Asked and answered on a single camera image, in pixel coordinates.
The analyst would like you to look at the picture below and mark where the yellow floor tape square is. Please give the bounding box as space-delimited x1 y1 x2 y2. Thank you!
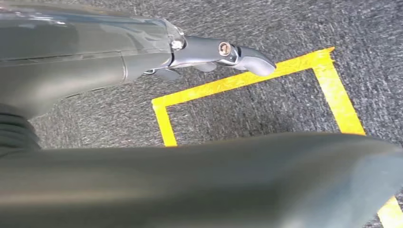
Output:
152 46 403 228

